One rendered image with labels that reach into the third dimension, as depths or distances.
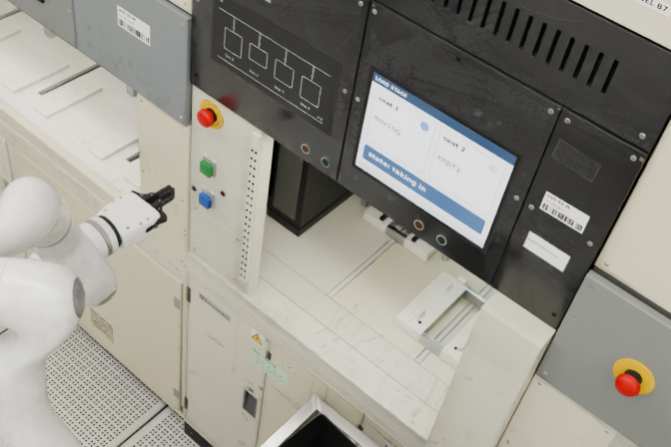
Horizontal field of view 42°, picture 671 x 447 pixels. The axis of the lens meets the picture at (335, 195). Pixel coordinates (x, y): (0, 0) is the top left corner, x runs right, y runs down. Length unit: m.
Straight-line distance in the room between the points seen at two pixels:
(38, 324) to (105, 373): 1.76
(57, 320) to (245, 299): 0.90
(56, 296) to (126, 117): 1.38
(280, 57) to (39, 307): 0.63
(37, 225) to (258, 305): 0.86
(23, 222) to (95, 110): 1.31
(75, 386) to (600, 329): 1.97
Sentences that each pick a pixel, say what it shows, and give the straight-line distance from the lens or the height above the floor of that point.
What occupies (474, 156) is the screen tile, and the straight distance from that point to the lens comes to 1.40.
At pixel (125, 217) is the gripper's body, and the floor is 1.22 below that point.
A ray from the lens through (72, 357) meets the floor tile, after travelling 3.09.
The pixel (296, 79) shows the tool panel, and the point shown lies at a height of 1.57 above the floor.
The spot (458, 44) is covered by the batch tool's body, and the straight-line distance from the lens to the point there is 1.33.
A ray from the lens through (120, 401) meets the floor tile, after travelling 2.98.
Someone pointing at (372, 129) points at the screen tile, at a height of 1.57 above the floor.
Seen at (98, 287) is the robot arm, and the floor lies 1.24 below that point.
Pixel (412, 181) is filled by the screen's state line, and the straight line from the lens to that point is 1.51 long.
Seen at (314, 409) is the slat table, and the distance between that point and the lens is 2.08.
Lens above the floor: 2.53
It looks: 44 degrees down
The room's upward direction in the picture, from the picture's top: 11 degrees clockwise
